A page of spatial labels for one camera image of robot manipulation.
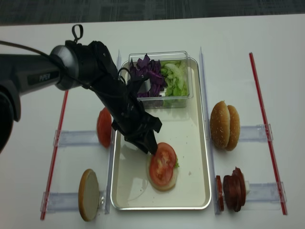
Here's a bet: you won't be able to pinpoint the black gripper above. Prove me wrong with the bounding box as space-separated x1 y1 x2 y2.
91 75 162 155

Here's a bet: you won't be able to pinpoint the tomato slices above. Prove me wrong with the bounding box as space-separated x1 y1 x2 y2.
149 142 177 186

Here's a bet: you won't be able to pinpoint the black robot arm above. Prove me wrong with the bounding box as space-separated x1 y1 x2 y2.
0 41 162 154

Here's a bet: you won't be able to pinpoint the lettuce leaf on bun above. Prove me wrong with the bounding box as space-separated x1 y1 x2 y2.
174 158 179 168

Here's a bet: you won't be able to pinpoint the green lettuce pieces in container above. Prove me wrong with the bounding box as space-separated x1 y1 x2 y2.
161 61 188 96

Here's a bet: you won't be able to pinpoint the small tomato slice right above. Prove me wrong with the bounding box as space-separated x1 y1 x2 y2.
215 175 224 212

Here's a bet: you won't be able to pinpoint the white cheese block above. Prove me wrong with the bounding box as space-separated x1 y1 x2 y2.
244 181 250 195

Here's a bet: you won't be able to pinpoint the bottom bun on tray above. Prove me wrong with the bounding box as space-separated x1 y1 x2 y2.
146 154 179 191

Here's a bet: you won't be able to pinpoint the clear plastic salad container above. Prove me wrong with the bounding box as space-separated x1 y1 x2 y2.
124 51 192 109

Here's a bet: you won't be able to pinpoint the bun half standing left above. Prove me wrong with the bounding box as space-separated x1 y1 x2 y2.
78 169 100 221

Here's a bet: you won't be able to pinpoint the purple cabbage pieces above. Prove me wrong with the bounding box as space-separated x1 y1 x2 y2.
129 54 167 98

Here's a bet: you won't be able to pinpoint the front sesame bun top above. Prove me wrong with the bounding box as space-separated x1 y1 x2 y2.
210 101 230 149

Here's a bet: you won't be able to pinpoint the sesame bun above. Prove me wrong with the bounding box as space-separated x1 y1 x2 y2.
226 105 241 151
210 101 230 149

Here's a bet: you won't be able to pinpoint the upper left clear holder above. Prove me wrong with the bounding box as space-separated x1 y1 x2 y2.
53 130 99 147

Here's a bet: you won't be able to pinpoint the clear holder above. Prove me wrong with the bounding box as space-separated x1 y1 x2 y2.
40 190 110 214
53 130 99 147
239 124 273 142
242 183 286 210

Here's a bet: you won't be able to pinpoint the rear sesame bun top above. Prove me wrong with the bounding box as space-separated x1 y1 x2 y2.
226 105 241 151

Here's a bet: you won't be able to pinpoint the left red strip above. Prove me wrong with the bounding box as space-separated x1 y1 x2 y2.
40 91 69 221

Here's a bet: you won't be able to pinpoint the red strip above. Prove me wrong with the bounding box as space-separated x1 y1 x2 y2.
249 52 288 215
40 91 69 221

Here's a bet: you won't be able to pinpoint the lower left clear holder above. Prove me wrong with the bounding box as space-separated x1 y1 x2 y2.
40 190 110 214

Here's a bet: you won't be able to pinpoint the upper right clear holder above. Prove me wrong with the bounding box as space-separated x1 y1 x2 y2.
239 124 273 142

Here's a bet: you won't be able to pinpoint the lower right clear holder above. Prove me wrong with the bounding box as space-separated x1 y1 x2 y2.
242 183 286 210

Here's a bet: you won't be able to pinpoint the right red strip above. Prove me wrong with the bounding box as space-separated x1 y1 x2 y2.
249 52 288 215

